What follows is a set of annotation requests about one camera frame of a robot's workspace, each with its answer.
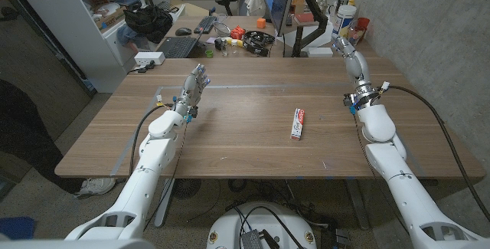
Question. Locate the grey table leg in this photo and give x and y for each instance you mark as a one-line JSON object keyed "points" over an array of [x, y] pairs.
{"points": [[358, 203], [164, 207]]}

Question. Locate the black keyboard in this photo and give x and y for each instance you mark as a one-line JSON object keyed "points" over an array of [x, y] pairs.
{"points": [[205, 24]]}

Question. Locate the white robot torso base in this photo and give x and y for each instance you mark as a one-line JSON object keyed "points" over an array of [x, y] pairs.
{"points": [[229, 226]]}

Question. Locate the white shelf unit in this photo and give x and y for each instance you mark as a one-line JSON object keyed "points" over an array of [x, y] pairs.
{"points": [[76, 30]]}

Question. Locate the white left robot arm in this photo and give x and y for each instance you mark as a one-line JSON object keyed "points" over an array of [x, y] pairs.
{"points": [[145, 172]]}

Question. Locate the person in dark clothes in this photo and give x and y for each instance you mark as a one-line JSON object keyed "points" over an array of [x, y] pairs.
{"points": [[27, 134]]}

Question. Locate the black remote control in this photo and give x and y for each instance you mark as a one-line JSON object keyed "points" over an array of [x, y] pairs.
{"points": [[289, 20]]}

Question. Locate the black bag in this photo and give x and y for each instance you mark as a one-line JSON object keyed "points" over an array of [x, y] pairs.
{"points": [[149, 21]]}

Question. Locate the red notebook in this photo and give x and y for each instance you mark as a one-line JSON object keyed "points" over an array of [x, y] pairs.
{"points": [[304, 18]]}

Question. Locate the white power strip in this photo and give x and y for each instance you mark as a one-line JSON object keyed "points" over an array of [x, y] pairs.
{"points": [[149, 58]]}

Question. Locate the black computer monitor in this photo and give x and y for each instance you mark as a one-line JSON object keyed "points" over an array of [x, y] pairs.
{"points": [[277, 0]]}

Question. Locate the black lidded tumbler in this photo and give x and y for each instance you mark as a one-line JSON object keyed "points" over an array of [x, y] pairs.
{"points": [[343, 0]]}

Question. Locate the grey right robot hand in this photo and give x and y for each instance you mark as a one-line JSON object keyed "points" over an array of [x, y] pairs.
{"points": [[357, 69]]}

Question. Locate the dark computer mouse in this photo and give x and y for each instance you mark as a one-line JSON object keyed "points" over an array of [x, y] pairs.
{"points": [[183, 31]]}

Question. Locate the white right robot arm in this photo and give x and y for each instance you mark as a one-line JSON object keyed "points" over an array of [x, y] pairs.
{"points": [[402, 180]]}

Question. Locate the blue floor mat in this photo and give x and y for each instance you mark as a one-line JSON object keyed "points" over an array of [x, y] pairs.
{"points": [[15, 227]]}

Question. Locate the red cup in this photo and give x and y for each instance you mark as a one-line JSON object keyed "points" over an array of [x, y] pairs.
{"points": [[363, 23]]}

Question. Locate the black floor fan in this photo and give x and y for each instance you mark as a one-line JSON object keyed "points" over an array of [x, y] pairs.
{"points": [[187, 187]]}

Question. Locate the cardboard box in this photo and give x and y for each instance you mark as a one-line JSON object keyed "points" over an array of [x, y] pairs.
{"points": [[111, 19]]}

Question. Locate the black laptop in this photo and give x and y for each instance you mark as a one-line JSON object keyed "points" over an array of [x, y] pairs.
{"points": [[178, 48]]}

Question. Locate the white red toothpaste box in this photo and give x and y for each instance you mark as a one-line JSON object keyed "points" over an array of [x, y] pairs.
{"points": [[298, 124]]}

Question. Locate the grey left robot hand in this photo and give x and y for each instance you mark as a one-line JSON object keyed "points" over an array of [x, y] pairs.
{"points": [[190, 88]]}

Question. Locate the white sneaker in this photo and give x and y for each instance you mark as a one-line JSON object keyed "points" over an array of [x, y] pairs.
{"points": [[95, 187]]}

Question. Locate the red orange plastic object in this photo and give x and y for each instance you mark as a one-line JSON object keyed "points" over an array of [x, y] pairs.
{"points": [[237, 33]]}

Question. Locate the white wipes canister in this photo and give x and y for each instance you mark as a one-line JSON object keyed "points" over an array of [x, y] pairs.
{"points": [[343, 19]]}

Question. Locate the small green cap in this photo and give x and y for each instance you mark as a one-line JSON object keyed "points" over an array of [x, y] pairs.
{"points": [[209, 53]]}

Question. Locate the orange cube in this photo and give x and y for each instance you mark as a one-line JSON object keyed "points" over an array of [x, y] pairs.
{"points": [[261, 23]]}

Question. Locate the yellow plastic object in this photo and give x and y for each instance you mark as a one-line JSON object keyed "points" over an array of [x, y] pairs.
{"points": [[234, 42]]}

